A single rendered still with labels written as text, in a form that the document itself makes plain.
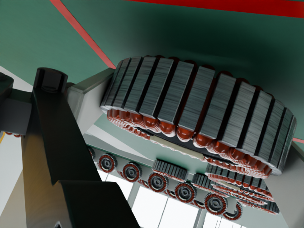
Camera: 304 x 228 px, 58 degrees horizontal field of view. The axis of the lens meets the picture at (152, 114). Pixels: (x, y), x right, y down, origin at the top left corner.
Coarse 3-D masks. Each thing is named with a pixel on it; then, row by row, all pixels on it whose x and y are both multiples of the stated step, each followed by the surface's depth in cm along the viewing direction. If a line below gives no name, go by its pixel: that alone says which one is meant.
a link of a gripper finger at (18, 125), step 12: (72, 84) 15; (12, 96) 11; (24, 96) 11; (0, 108) 10; (12, 108) 10; (24, 108) 11; (0, 120) 11; (12, 120) 11; (24, 120) 11; (12, 132) 11; (24, 132) 11
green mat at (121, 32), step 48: (0, 0) 17; (48, 0) 15; (96, 0) 13; (0, 48) 28; (48, 48) 23; (144, 48) 16; (192, 48) 14; (240, 48) 13; (288, 48) 12; (288, 96) 16; (144, 144) 61
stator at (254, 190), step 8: (208, 168) 38; (216, 168) 36; (208, 176) 39; (216, 176) 36; (224, 176) 35; (232, 176) 34; (240, 176) 34; (248, 176) 33; (224, 184) 41; (232, 184) 41; (240, 184) 34; (248, 184) 33; (256, 184) 33; (264, 184) 33; (248, 192) 42; (256, 192) 40; (264, 192) 33; (272, 200) 37
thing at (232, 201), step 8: (96, 152) 167; (104, 152) 165; (96, 160) 165; (120, 160) 160; (120, 168) 159; (144, 168) 154; (144, 176) 153; (176, 184) 146; (200, 192) 141; (208, 192) 140; (200, 200) 140; (232, 200) 136; (232, 208) 135
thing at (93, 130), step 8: (8, 72) 40; (16, 80) 43; (16, 88) 51; (24, 88) 48; (32, 88) 45; (96, 128) 67; (96, 136) 87; (104, 136) 78; (112, 136) 70; (112, 144) 95; (120, 144) 84; (136, 152) 91; (152, 160) 98
